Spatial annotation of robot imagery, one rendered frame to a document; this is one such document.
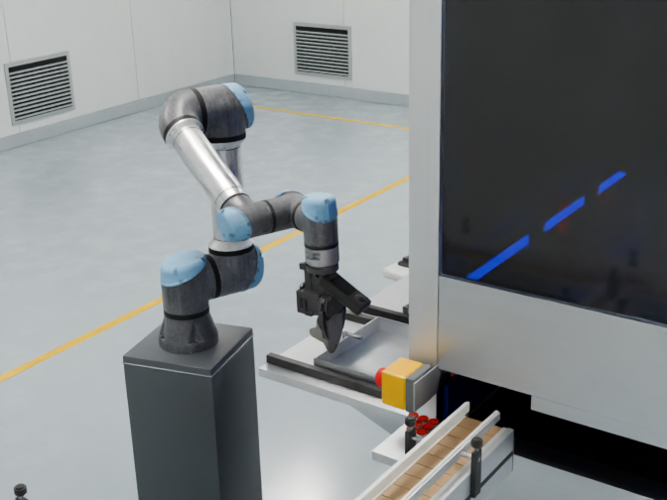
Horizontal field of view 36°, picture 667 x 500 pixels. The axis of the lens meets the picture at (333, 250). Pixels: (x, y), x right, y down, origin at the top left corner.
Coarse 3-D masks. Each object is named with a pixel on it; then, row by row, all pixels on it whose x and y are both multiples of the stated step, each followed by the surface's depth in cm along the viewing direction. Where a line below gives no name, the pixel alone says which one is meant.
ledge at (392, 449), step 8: (400, 432) 204; (384, 440) 201; (392, 440) 201; (400, 440) 200; (376, 448) 198; (384, 448) 198; (392, 448) 198; (400, 448) 198; (376, 456) 197; (384, 456) 196; (392, 456) 195; (400, 456) 195; (392, 464) 195
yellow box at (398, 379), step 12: (396, 360) 200; (408, 360) 199; (384, 372) 195; (396, 372) 195; (408, 372) 195; (420, 372) 195; (384, 384) 196; (396, 384) 194; (408, 384) 193; (384, 396) 197; (396, 396) 195; (408, 396) 194; (408, 408) 195
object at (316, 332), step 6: (330, 324) 226; (312, 330) 230; (318, 330) 229; (330, 330) 227; (312, 336) 231; (318, 336) 229; (330, 336) 227; (324, 342) 228; (330, 342) 228; (330, 348) 229
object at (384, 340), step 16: (384, 320) 245; (368, 336) 243; (384, 336) 243; (400, 336) 243; (336, 352) 233; (352, 352) 236; (368, 352) 236; (384, 352) 235; (400, 352) 235; (336, 368) 223; (352, 368) 229; (368, 368) 228
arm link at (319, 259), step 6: (336, 246) 225; (306, 252) 222; (312, 252) 220; (318, 252) 220; (324, 252) 220; (330, 252) 220; (336, 252) 222; (306, 258) 223; (312, 258) 220; (318, 258) 220; (324, 258) 220; (330, 258) 221; (336, 258) 222; (312, 264) 221; (318, 264) 221; (324, 264) 221; (330, 264) 221
